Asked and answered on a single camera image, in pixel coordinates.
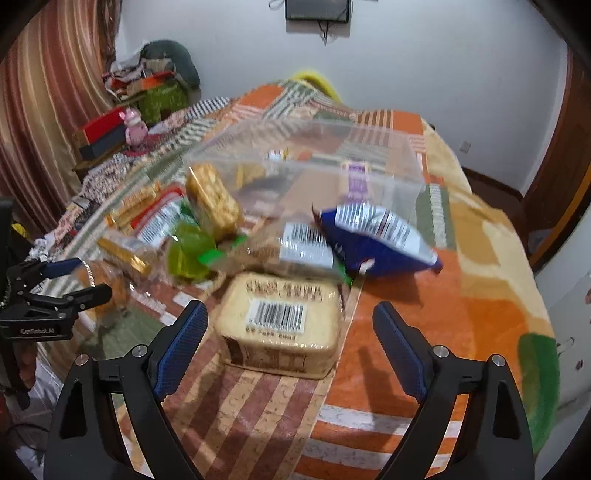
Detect brown wooden door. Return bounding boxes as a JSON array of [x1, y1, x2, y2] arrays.
[[523, 53, 590, 272]]

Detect striped red curtain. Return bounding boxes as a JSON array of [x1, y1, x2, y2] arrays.
[[1, 1, 121, 234]]

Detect yellow small snack packet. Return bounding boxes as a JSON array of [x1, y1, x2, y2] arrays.
[[235, 162, 266, 189]]

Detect dark blue flat box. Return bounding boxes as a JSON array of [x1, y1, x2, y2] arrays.
[[79, 126, 125, 161]]

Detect green cardboard box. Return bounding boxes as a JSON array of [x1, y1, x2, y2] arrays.
[[135, 81, 188, 126]]

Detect clear plastic storage box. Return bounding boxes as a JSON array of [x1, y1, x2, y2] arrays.
[[182, 118, 426, 235]]

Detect orange cracker pack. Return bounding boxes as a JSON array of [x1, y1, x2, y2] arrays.
[[105, 181, 161, 230]]

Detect blue white chip bag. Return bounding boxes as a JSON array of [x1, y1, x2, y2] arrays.
[[312, 202, 442, 278]]

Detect beige boxed cake pack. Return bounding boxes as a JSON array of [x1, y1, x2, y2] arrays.
[[213, 272, 344, 379]]

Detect pink plush toy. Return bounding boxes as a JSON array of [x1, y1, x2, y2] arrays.
[[119, 107, 148, 148]]

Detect red white snack bag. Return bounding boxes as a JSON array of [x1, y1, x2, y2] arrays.
[[131, 183, 185, 249]]

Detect yellow bed headboard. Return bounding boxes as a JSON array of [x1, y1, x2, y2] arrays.
[[290, 70, 341, 102]]

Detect fried snack clear bag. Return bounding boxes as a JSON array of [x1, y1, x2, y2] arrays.
[[75, 257, 136, 319]]

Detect clear wrapped barcode snack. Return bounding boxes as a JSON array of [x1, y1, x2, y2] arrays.
[[240, 219, 352, 285]]

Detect red gift box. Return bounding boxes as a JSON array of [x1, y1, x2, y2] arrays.
[[73, 106, 124, 148]]

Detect green jelly cup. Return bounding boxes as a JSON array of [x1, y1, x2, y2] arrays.
[[166, 221, 215, 282]]

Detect wall mounted dark monitor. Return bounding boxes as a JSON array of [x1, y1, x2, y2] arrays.
[[284, 0, 351, 23]]

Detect purple label cake roll pack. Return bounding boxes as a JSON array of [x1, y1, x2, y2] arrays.
[[339, 160, 373, 203]]

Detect peanut brittle bar pack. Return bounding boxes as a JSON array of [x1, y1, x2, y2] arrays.
[[185, 163, 242, 242]]

